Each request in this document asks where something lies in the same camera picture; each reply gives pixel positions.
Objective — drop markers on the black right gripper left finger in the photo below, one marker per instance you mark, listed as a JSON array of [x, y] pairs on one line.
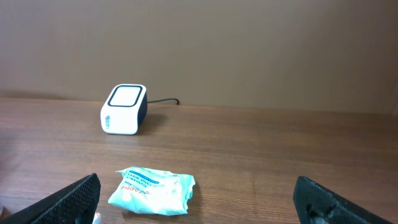
[[74, 204]]

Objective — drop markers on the mint green wipes pack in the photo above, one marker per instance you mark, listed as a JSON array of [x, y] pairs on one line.
[[151, 191]]

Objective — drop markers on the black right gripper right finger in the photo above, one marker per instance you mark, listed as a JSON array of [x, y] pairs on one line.
[[315, 203]]

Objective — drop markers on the white barcode scanner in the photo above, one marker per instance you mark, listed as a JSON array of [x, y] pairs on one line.
[[124, 110]]

